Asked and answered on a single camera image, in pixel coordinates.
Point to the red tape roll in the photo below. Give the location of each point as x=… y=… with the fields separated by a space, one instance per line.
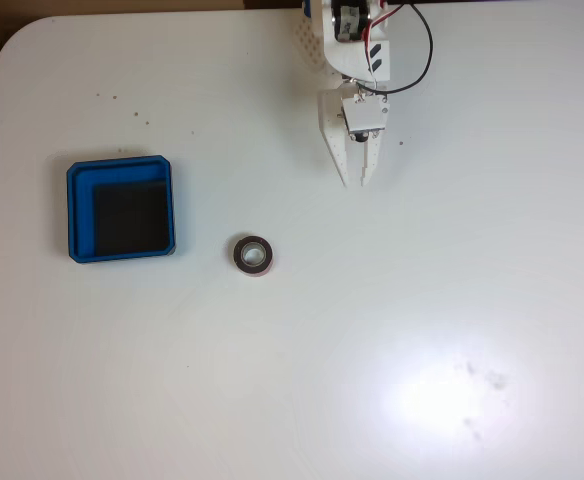
x=237 y=256

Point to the blue box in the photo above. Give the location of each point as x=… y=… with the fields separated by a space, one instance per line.
x=79 y=215

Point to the white perforated plate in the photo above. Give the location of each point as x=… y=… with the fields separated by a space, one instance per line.
x=309 y=45

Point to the blue clamp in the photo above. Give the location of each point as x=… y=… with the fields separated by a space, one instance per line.
x=306 y=7

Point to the black foam pad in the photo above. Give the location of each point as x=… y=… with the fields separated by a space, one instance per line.
x=132 y=215

